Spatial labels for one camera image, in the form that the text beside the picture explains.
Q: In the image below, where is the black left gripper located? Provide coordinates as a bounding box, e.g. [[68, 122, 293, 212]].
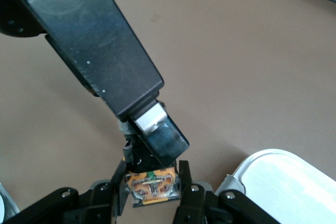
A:
[[0, 0, 165, 120]]

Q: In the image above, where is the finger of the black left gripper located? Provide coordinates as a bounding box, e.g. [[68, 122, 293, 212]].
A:
[[118, 119, 136, 137], [128, 99, 190, 167]]

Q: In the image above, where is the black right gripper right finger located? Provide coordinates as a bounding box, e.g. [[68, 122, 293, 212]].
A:
[[173, 160, 218, 224]]

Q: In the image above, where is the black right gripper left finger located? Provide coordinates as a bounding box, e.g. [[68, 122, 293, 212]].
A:
[[86, 159, 127, 224]]

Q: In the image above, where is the orange push button switch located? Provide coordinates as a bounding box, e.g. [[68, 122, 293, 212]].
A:
[[122, 134, 182, 208]]

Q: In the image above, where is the white lidded storage box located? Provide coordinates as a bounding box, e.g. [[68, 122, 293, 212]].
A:
[[214, 149, 336, 224]]

